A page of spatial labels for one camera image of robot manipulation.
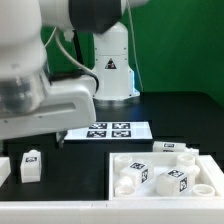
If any white right fence block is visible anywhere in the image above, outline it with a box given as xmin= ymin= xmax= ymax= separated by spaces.
xmin=197 ymin=155 xmax=224 ymax=198

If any white cable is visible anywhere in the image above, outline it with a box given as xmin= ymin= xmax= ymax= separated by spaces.
xmin=125 ymin=0 xmax=144 ymax=93

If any white front fence bar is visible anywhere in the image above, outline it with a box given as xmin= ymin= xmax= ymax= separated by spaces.
xmin=0 ymin=198 xmax=224 ymax=224

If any white square tabletop tray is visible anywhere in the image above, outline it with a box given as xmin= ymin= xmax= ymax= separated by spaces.
xmin=108 ymin=151 xmax=224 ymax=201

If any white fence block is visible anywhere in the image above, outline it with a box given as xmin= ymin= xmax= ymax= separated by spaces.
xmin=0 ymin=157 xmax=11 ymax=187
xmin=197 ymin=155 xmax=224 ymax=198

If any white marker base plate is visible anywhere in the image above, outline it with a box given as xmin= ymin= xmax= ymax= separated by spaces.
xmin=65 ymin=121 xmax=153 ymax=140

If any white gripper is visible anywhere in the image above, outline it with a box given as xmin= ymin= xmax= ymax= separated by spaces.
xmin=0 ymin=75 xmax=96 ymax=148

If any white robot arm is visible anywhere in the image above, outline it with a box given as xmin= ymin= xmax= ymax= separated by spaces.
xmin=0 ymin=0 xmax=149 ymax=140

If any white left fence block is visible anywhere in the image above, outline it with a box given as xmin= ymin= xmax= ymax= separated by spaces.
xmin=0 ymin=157 xmax=11 ymax=187

